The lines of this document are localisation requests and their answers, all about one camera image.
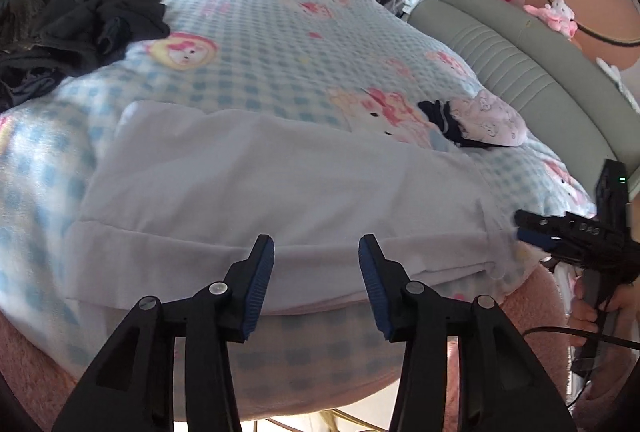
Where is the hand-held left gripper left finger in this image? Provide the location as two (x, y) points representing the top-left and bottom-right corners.
(51, 233), (276, 432)

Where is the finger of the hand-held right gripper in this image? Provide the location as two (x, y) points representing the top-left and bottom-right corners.
(516, 229), (556, 255)
(515, 209), (568, 233)

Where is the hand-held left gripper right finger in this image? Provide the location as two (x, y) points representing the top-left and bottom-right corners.
(358, 233), (576, 432)

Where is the white shirt with navy trim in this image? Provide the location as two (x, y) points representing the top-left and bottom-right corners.
(65, 100), (521, 315)

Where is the person's right hand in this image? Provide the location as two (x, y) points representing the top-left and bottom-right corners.
(570, 273), (640, 332)

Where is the pink fluffy blanket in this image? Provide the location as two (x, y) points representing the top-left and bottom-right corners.
(0, 262), (640, 432)

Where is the pink bear print garment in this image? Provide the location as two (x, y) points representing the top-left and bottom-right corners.
(447, 90), (526, 148)

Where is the grey padded headboard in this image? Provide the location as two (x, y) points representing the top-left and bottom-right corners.
(409, 0), (640, 203)

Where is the navy folded garment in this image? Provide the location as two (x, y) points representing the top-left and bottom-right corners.
(417, 99), (501, 150)

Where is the pink and white plush toy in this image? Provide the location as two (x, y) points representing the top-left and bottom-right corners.
(524, 0), (578, 39)

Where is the printed checkered blanket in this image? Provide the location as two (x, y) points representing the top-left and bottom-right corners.
(0, 0), (601, 418)

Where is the black thin garment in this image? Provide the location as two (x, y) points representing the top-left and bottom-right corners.
(0, 62), (66, 110)

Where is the black fleece jacket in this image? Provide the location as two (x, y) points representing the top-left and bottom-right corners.
(40, 0), (171, 78)

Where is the brown lace garment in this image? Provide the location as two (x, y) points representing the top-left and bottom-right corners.
(0, 0), (51, 53)

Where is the black cable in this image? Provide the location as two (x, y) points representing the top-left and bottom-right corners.
(520, 324), (640, 408)

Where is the gold metal frame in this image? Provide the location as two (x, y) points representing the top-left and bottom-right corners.
(250, 404), (361, 432)

